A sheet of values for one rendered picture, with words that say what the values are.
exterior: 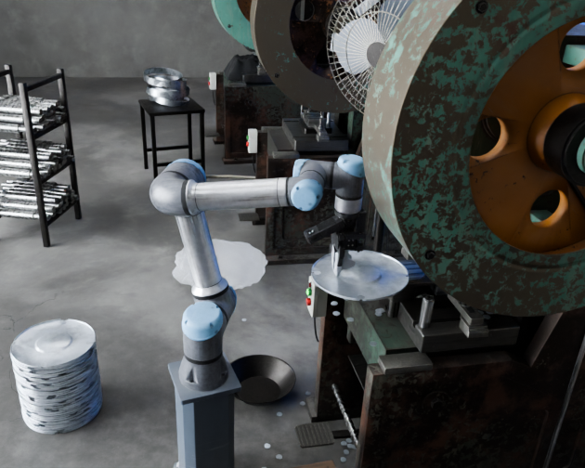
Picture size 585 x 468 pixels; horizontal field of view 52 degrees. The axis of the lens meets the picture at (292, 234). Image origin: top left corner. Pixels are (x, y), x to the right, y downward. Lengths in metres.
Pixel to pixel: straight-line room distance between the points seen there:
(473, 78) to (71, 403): 1.81
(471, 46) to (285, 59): 1.82
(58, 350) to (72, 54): 6.23
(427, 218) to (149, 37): 7.13
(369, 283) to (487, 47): 0.83
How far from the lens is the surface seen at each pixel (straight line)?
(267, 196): 1.53
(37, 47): 8.30
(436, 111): 1.15
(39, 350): 2.37
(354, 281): 1.75
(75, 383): 2.35
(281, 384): 2.56
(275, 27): 2.86
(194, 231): 1.77
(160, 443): 2.36
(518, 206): 1.41
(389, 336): 1.79
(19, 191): 3.87
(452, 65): 1.14
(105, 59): 8.23
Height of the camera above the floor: 1.67
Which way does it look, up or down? 26 degrees down
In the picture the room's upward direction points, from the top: 3 degrees clockwise
